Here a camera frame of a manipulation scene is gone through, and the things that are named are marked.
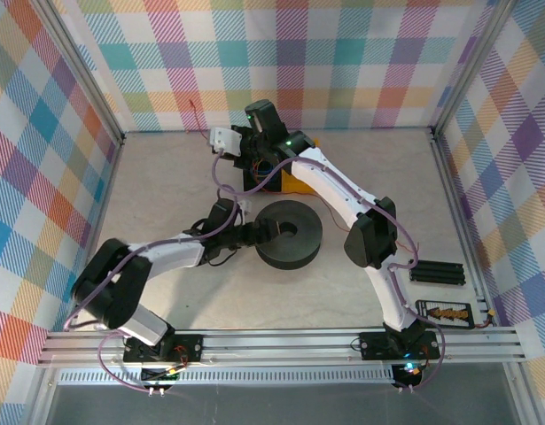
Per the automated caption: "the black cable spool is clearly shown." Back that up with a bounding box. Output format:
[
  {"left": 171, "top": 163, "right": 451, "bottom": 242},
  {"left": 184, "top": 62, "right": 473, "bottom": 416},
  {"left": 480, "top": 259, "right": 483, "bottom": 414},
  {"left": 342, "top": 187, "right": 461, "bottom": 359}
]
[{"left": 253, "top": 199, "right": 324, "bottom": 270}]

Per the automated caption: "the black plastic bin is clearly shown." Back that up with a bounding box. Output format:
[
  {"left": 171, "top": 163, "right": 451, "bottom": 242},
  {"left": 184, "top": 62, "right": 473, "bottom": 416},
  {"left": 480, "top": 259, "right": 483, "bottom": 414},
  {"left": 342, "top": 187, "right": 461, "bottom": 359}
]
[{"left": 243, "top": 150, "right": 284, "bottom": 194}]

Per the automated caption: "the yellow plastic bin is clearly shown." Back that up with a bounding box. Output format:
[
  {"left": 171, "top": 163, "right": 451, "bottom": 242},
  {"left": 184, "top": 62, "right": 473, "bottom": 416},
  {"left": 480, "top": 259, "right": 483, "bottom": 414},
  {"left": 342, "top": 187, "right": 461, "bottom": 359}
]
[{"left": 280, "top": 135, "right": 321, "bottom": 195}]

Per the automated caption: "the black extrusion stack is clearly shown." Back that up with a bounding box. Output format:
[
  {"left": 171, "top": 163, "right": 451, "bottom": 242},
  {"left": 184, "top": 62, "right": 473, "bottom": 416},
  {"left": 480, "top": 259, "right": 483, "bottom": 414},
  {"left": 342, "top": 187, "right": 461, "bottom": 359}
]
[{"left": 409, "top": 259, "right": 467, "bottom": 287}]

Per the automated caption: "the black board with orange print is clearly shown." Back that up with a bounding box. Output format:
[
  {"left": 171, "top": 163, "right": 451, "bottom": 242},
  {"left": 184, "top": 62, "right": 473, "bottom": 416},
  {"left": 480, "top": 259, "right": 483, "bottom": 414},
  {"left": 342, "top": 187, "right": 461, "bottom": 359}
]
[{"left": 415, "top": 299, "right": 474, "bottom": 331}]

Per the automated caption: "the blue cable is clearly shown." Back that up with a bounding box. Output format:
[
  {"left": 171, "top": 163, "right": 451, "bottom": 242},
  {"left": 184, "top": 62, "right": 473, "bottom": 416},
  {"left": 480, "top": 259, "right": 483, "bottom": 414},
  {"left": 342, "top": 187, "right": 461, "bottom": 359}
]
[{"left": 249, "top": 158, "right": 276, "bottom": 179}]

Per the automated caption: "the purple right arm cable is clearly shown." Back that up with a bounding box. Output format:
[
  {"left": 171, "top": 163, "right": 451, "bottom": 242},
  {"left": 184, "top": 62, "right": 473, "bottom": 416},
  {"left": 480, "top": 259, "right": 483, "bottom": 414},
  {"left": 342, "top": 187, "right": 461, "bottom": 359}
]
[{"left": 212, "top": 150, "right": 448, "bottom": 393}]

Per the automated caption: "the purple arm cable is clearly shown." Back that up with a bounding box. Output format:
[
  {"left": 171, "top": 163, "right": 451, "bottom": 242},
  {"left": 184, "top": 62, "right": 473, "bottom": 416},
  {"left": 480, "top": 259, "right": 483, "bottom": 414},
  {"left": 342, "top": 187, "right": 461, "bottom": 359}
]
[
  {"left": 63, "top": 188, "right": 255, "bottom": 395},
  {"left": 212, "top": 150, "right": 448, "bottom": 393}
]

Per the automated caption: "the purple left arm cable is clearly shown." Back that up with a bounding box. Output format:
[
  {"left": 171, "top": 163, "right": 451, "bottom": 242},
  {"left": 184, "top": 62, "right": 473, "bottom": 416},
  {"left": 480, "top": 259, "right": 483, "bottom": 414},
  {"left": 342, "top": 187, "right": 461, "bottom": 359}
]
[{"left": 63, "top": 188, "right": 255, "bottom": 395}]

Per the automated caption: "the wide aluminium mounting rail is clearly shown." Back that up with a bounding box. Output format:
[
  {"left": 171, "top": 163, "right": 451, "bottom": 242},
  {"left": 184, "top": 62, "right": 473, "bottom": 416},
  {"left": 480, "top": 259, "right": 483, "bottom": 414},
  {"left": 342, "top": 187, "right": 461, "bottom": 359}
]
[{"left": 36, "top": 325, "right": 528, "bottom": 368}]

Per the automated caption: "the aluminium side floor rail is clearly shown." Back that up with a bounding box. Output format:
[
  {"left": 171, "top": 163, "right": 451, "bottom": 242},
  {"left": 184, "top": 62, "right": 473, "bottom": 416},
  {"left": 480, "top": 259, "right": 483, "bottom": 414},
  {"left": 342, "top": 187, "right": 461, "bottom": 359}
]
[
  {"left": 66, "top": 135, "right": 126, "bottom": 333},
  {"left": 429, "top": 127, "right": 497, "bottom": 331}
]

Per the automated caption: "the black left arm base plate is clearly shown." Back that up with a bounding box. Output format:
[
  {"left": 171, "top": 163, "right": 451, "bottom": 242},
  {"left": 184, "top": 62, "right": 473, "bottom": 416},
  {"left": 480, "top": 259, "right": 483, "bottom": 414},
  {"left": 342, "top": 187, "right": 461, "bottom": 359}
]
[{"left": 122, "top": 334, "right": 205, "bottom": 362}]

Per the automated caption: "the slotted grey cable duct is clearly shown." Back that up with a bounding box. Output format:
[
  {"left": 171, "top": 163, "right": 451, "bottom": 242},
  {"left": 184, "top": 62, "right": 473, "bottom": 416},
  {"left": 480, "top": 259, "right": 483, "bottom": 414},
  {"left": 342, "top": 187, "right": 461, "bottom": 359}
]
[{"left": 58, "top": 369, "right": 409, "bottom": 387}]

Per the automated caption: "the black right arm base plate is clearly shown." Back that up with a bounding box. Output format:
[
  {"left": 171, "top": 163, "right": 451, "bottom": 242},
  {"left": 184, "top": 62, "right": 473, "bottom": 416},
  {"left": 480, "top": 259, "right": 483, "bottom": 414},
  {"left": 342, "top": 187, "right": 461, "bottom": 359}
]
[{"left": 358, "top": 330, "right": 441, "bottom": 361}]

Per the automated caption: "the aluminium frame post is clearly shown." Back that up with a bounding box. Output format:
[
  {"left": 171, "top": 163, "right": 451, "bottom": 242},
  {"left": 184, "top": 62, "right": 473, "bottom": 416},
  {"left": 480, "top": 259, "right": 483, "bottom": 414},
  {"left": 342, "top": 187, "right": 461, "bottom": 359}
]
[
  {"left": 35, "top": 0, "right": 126, "bottom": 150},
  {"left": 430, "top": 0, "right": 520, "bottom": 141}
]

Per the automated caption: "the wire with yellow connector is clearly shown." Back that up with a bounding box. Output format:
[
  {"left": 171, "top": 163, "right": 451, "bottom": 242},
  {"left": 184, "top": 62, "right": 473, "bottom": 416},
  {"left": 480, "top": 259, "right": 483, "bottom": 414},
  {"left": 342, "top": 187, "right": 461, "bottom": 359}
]
[{"left": 471, "top": 311, "right": 499, "bottom": 331}]

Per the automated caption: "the aluminium lower frame bar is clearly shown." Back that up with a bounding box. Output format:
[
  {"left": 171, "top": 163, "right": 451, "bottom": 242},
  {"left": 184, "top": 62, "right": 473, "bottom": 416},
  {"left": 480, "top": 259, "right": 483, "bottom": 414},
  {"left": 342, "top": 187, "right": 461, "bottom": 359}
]
[
  {"left": 505, "top": 363, "right": 540, "bottom": 425},
  {"left": 28, "top": 367, "right": 61, "bottom": 425}
]

